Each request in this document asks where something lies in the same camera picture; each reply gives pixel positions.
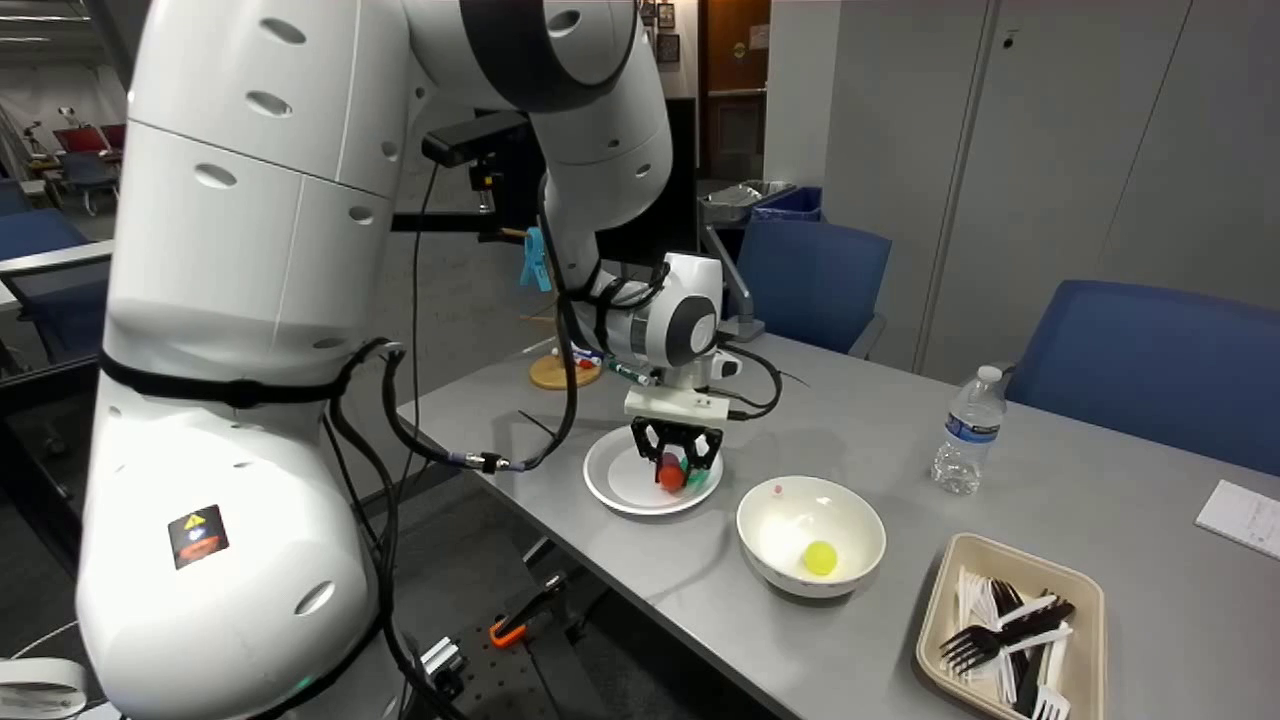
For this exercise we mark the blue chair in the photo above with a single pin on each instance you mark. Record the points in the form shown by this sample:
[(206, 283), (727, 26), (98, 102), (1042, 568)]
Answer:
[(1164, 364), (814, 283)]

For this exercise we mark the beige cutlery tray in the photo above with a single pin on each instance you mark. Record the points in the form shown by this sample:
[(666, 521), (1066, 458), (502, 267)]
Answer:
[(994, 602)]

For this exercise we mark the yellow ball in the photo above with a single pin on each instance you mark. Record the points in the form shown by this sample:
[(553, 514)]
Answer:
[(819, 558)]

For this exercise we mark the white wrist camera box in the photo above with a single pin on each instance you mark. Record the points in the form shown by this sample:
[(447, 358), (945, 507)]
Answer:
[(674, 406)]

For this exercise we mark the clear water bottle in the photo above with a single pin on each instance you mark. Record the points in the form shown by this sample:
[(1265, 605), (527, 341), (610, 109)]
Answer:
[(970, 429)]

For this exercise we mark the green ball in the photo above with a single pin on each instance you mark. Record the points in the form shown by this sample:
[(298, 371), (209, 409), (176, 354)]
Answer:
[(695, 476)]

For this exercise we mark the wooden mug tree stand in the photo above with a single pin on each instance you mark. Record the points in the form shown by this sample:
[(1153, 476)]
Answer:
[(551, 371)]

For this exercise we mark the white foam plate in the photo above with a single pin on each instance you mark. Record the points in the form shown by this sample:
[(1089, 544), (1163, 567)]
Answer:
[(618, 476)]

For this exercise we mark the orange ball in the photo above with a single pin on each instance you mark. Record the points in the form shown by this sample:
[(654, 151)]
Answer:
[(670, 473)]

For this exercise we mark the black plastic fork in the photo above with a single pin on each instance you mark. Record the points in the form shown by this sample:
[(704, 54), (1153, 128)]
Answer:
[(985, 641)]

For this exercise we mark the white ceramic bowl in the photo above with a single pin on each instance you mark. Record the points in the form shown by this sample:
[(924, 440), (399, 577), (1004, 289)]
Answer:
[(784, 514)]

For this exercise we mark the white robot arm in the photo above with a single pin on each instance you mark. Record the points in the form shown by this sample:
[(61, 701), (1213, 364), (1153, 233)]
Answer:
[(221, 568)]

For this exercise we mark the white paper sheet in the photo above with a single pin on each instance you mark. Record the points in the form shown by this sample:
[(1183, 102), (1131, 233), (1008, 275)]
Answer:
[(1245, 517)]

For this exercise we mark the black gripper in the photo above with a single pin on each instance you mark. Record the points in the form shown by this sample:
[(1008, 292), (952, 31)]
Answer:
[(654, 436)]

